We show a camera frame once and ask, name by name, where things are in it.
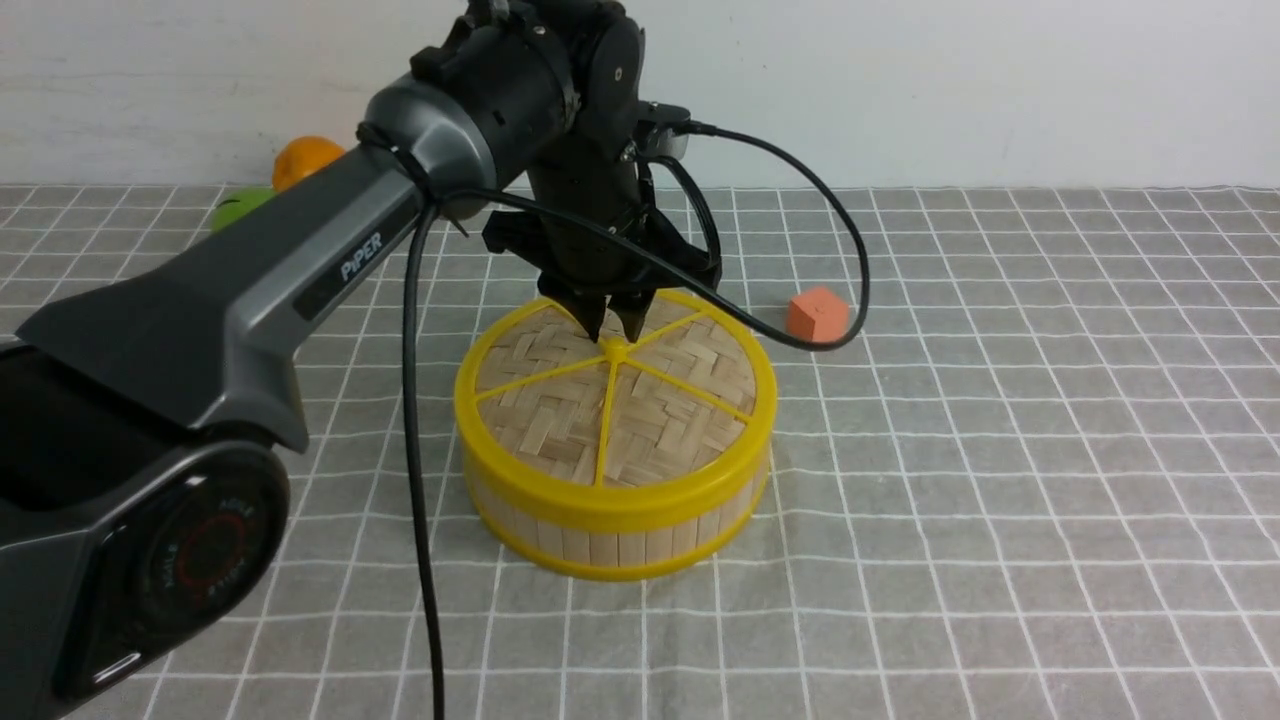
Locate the grey checked tablecloth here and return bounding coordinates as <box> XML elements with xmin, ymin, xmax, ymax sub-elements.
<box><xmin>0</xmin><ymin>186</ymin><xmax>1280</xmax><ymax>720</ymax></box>

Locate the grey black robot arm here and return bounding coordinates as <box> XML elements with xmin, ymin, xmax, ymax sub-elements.
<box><xmin>1</xmin><ymin>1</ymin><xmax>718</xmax><ymax>719</ymax></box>

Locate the black cable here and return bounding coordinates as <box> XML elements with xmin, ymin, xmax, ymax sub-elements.
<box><xmin>401</xmin><ymin>122</ymin><xmax>870</xmax><ymax>720</ymax></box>

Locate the yellow bamboo steamer basket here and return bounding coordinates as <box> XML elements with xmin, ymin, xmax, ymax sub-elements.
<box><xmin>463</xmin><ymin>452</ymin><xmax>772</xmax><ymax>582</ymax></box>

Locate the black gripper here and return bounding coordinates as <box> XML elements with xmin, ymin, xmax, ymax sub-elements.
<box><xmin>483</xmin><ymin>91</ymin><xmax>722</xmax><ymax>342</ymax></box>

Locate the orange toy pear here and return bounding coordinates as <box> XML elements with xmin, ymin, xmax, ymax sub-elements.
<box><xmin>271</xmin><ymin>135</ymin><xmax>346</xmax><ymax>193</ymax></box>

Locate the yellow woven steamer lid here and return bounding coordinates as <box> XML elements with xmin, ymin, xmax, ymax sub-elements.
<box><xmin>454</xmin><ymin>290</ymin><xmax>778</xmax><ymax>533</ymax></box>

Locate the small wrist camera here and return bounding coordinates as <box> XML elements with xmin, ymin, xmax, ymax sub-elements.
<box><xmin>632</xmin><ymin>101</ymin><xmax>692</xmax><ymax>160</ymax></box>

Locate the orange foam cube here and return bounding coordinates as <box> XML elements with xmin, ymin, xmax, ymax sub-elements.
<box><xmin>785</xmin><ymin>284</ymin><xmax>851</xmax><ymax>343</ymax></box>

